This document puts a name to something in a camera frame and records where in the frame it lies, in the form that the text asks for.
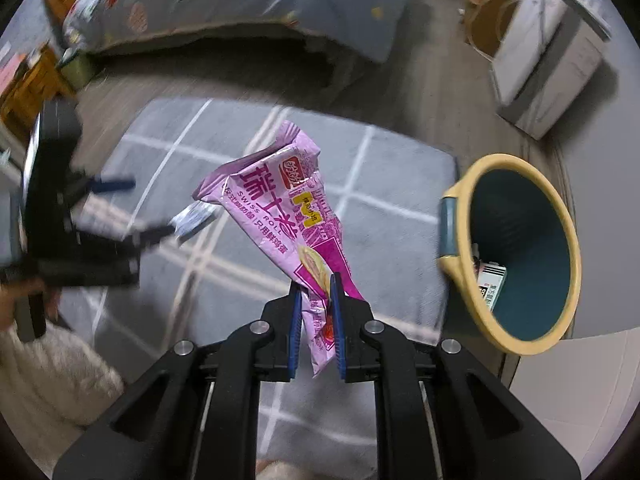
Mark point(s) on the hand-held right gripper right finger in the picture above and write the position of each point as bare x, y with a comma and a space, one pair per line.
339, 330

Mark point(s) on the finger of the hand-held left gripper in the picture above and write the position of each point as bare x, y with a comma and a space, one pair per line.
150, 236
112, 184

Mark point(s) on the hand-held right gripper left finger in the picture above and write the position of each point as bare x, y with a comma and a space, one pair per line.
295, 330

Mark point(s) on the small blue wrapper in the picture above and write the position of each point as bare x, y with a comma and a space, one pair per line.
197, 220

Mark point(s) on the pink snack wrapper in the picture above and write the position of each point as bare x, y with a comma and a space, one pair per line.
280, 200

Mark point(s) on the white and green medicine box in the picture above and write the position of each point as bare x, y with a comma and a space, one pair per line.
490, 285

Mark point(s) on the teal bin with yellow rim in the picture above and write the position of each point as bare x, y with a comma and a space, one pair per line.
525, 260

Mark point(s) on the person's left forearm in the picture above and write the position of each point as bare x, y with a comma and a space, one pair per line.
55, 375

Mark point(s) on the person's left hand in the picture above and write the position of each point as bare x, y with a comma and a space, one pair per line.
27, 294

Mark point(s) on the grey checked mat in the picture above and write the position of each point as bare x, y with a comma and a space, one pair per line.
390, 200

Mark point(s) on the grey bed base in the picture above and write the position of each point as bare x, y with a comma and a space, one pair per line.
225, 60

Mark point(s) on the bed with cartoon quilt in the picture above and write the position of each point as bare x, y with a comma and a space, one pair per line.
240, 0

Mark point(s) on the white cabinet door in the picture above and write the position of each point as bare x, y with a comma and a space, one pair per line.
580, 400

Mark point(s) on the white air purifier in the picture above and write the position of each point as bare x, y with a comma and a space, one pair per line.
550, 60

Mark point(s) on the wooden cabinet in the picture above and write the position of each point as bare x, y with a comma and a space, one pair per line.
492, 20

